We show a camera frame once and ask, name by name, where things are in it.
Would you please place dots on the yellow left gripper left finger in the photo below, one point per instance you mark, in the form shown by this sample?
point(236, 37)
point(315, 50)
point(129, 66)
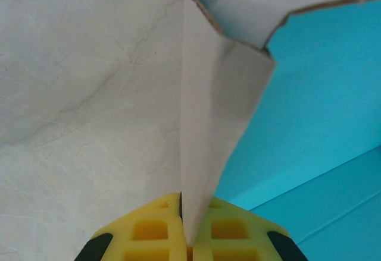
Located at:
point(149, 231)

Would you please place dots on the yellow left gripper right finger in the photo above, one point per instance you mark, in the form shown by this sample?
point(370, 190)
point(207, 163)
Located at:
point(238, 231)

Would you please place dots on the blue and white paper box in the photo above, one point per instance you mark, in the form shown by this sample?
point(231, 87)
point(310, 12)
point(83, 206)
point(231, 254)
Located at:
point(312, 109)

